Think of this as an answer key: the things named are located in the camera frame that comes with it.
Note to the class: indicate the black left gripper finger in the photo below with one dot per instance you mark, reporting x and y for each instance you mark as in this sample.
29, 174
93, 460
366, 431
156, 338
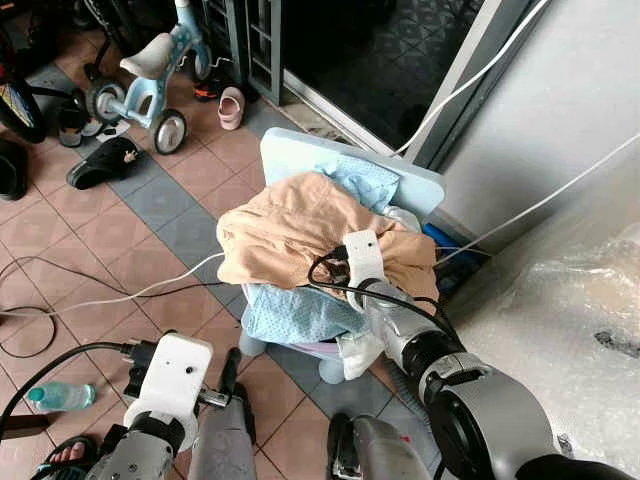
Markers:
139, 375
228, 375

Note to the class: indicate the peach orange garment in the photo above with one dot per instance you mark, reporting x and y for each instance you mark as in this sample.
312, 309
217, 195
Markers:
290, 225

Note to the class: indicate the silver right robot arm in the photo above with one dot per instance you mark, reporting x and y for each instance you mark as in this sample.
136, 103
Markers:
505, 420

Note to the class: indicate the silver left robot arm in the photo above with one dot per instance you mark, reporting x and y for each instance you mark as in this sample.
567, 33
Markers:
130, 460

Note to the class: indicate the bubble wrapped washing machine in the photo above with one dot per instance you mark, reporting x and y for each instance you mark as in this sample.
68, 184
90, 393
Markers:
570, 330

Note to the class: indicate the grey left robot leg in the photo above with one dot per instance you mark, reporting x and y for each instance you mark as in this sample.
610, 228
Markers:
222, 440

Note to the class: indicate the grey robot leg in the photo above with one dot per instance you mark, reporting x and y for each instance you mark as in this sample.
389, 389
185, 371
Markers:
222, 440
385, 452

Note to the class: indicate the clear plastic water bottle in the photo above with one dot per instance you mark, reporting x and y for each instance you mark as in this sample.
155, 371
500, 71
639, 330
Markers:
62, 396

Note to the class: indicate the large light blue cloth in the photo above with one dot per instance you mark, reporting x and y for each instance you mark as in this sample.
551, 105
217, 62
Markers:
290, 315

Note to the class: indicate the person foot in sandal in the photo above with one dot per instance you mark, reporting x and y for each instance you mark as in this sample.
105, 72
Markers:
70, 455

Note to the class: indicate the white cloth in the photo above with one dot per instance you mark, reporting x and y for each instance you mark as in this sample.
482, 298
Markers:
360, 350

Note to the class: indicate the grey right robot leg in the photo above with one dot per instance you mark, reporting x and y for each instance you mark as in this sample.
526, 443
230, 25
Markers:
385, 452

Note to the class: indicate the black slipper with emblem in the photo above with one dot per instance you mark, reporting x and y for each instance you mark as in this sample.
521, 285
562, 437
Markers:
100, 165

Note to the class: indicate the light blue plastic laundry basket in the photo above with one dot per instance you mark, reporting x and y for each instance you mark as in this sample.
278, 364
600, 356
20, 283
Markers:
290, 150

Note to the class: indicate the small light blue towel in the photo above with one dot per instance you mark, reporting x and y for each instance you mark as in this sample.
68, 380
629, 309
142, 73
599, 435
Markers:
365, 182

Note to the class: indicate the plain black shoe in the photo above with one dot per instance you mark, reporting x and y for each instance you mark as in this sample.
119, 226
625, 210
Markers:
10, 170

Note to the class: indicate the black sandal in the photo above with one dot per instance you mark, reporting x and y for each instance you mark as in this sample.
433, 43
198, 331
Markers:
72, 122

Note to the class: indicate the pink child shoe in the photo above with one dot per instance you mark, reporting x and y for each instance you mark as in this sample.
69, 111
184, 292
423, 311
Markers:
231, 108

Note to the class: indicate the light blue child tricycle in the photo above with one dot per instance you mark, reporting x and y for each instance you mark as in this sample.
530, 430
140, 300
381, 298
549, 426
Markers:
150, 95

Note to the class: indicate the small orange black shoe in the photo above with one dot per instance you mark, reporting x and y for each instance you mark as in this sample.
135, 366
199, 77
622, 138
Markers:
206, 91

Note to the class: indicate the silver door threshold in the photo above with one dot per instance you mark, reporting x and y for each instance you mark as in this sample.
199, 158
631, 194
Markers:
330, 108

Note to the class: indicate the black bicycle wheel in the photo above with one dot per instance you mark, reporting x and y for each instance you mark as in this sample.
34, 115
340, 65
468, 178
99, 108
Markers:
20, 105

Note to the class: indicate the grey metal gate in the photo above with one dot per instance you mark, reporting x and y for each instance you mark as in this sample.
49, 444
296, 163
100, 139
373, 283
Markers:
262, 50

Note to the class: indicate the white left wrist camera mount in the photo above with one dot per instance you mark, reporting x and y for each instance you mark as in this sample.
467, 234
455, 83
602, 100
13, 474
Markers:
172, 375

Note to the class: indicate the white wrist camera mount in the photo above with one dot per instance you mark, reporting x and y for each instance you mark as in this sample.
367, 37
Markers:
363, 258
172, 375

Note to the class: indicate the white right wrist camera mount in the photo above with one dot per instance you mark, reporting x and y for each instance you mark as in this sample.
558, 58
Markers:
363, 258

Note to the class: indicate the dark grey door frame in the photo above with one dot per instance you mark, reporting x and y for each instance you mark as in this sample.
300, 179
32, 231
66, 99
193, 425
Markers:
455, 125

